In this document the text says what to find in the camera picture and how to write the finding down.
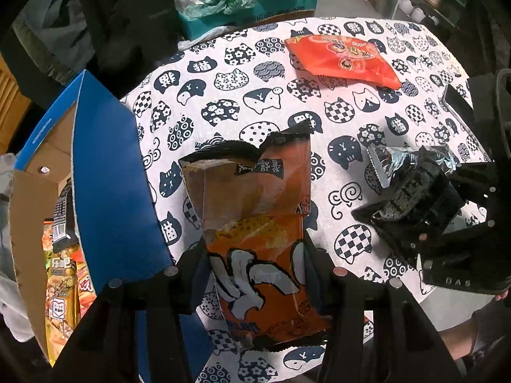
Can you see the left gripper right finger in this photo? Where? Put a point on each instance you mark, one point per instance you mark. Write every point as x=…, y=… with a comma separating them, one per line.
x=318, y=271

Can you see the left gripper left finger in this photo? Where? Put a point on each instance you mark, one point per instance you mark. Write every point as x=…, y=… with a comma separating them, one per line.
x=194, y=275

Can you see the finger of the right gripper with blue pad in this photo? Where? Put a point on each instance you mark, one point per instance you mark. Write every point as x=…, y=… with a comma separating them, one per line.
x=485, y=109
x=417, y=232

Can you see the black snack bag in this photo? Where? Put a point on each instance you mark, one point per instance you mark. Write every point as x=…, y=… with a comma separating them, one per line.
x=425, y=184

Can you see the orange brown snack bag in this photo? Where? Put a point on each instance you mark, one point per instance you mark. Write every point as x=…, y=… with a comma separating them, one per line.
x=251, y=203

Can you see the orange green label snack bag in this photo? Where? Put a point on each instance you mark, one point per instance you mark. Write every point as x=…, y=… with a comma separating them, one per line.
x=85, y=290

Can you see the long yellow snack pack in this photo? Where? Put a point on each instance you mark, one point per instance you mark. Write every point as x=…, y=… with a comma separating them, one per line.
x=62, y=309

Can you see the black silver snack pack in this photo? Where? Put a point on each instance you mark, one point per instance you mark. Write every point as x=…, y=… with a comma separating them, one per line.
x=390, y=161

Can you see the person's hand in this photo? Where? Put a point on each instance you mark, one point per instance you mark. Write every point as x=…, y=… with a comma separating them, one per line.
x=502, y=296

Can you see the red snack bag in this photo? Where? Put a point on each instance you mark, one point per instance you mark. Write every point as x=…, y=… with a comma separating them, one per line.
x=343, y=57

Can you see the blue cardboard box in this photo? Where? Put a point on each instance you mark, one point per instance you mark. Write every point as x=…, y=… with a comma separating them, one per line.
x=133, y=331

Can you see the grey clothes pile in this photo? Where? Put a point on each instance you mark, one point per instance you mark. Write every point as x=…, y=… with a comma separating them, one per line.
x=13, y=308

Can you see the cat pattern tablecloth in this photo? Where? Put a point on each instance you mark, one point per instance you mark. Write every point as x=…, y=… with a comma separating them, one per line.
x=246, y=85

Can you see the wooden louvered door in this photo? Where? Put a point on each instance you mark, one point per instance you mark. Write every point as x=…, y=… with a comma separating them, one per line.
x=13, y=106

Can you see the dark hanging coats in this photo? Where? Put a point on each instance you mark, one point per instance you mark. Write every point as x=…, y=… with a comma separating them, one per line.
x=47, y=43

